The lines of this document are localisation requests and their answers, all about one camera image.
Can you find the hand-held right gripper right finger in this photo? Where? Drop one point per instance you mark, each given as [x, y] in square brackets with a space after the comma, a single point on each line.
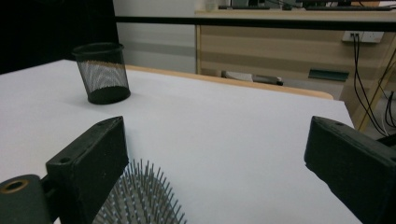
[358, 161]

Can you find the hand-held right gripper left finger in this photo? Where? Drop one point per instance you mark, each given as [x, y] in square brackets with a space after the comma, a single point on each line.
[90, 165]

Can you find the light blue hairbrush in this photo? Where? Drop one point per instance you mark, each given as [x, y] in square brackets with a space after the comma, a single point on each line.
[140, 199]

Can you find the black mesh pen holder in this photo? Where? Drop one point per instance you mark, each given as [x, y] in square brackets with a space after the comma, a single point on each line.
[102, 77]

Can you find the white power strip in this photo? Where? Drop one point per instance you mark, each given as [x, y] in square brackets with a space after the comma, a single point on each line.
[369, 36]

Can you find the white table sheet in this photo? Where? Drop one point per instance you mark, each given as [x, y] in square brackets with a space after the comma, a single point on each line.
[218, 124]

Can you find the wooden table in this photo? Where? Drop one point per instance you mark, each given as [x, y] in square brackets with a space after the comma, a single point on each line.
[249, 83]

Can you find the black curtain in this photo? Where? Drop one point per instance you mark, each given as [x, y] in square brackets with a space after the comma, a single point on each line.
[46, 28]

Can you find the grey flat floor object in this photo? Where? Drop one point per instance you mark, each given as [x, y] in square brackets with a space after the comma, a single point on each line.
[239, 76]

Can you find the wooden desk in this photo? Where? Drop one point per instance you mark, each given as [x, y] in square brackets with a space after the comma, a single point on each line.
[264, 46]

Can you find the white cabinet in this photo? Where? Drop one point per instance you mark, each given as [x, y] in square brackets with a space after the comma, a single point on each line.
[155, 31]

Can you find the black frame bar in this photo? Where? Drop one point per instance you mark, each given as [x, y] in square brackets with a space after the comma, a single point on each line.
[249, 22]

